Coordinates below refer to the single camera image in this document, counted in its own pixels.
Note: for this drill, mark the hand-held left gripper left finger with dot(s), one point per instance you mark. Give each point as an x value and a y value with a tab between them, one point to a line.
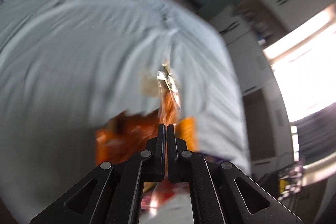
160	150

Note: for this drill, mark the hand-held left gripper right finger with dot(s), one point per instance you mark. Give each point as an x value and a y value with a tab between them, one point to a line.
173	153

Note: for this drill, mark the yellow foil snack bag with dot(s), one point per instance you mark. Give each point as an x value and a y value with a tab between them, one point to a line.
168	106

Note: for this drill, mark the brown cardboard box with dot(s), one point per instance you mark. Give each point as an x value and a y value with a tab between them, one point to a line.
115	123

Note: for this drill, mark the white low cabinet unit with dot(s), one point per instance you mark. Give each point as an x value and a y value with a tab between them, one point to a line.
246	56

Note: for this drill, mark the dark grey curtain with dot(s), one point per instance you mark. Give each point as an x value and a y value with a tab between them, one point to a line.
317	132

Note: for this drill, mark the bright window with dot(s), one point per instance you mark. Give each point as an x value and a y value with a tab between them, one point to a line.
307	69

